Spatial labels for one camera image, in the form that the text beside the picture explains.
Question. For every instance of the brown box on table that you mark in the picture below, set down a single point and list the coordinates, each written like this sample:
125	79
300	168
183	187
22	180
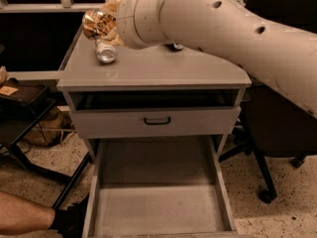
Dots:
13	91

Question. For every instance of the blue soda can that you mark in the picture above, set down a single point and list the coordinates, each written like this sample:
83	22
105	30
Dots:
177	47

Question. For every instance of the black shoe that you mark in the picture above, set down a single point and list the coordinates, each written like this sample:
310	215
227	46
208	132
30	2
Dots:
69	223

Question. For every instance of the grey drawer cabinet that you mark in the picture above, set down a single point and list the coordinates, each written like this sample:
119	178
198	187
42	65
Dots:
153	78

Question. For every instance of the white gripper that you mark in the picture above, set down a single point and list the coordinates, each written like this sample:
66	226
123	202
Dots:
125	20

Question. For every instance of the open grey middle drawer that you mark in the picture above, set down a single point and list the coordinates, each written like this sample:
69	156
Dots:
159	188

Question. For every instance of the black drawer handle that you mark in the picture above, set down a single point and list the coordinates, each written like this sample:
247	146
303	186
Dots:
157	121

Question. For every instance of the person's bare leg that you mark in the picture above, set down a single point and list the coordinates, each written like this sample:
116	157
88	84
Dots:
20	216

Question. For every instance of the closed grey upper drawer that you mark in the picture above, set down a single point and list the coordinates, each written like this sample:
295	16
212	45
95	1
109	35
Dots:
128	123

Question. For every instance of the brown bag on floor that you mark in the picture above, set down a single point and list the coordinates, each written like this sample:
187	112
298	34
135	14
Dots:
50	130

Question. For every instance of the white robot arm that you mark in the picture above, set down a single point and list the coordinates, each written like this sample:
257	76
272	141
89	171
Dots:
281	57

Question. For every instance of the crushed white silver can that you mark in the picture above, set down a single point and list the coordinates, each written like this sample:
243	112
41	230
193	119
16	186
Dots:
105	53

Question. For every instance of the black office chair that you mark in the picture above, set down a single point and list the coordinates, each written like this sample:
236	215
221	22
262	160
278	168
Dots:
270	125

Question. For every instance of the black side table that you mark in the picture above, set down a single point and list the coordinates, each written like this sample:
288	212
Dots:
16	123

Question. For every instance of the crushed orange can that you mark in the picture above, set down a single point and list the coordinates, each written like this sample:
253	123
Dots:
97	24

